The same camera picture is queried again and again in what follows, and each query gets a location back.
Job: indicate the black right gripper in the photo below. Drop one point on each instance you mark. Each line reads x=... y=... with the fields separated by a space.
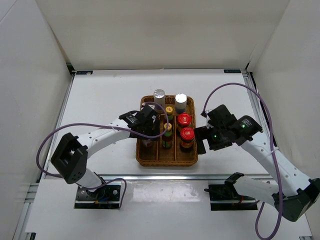
x=204 y=133

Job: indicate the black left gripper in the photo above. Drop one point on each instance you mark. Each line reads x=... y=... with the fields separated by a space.
x=154 y=132

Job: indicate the grey-lid spice jar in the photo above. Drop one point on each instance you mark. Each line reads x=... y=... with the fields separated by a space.
x=147 y=143

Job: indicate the red-lid sauce jar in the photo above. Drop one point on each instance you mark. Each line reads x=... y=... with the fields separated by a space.
x=187 y=137
x=183 y=120

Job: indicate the yellow-cap sauce bottle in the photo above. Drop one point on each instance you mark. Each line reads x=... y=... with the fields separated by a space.
x=167 y=138
x=169 y=111

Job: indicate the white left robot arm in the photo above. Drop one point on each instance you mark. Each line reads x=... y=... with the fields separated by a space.
x=73 y=151

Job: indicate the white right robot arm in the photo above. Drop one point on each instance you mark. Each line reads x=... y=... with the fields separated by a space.
x=294 y=192

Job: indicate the brown wicker divided tray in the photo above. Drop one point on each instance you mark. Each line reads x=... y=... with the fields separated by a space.
x=158 y=156

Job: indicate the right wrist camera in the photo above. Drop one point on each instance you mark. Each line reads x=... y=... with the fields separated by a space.
x=221 y=113

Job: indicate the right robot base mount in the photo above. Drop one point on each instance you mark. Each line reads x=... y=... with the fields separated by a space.
x=221 y=200

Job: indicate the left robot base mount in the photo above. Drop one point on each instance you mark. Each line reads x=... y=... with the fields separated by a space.
x=108 y=197

